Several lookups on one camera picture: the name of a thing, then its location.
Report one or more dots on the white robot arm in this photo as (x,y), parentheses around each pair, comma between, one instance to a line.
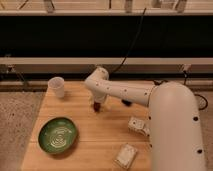
(174,120)

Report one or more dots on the green ceramic bowl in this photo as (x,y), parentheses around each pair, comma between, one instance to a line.
(57,135)

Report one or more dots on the black rectangular phone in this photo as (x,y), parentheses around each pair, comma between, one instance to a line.
(127,103)

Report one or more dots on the white plastic cup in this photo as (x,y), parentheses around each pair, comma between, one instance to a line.
(56,84)

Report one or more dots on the clear plastic packet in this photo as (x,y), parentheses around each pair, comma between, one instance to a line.
(126,156)

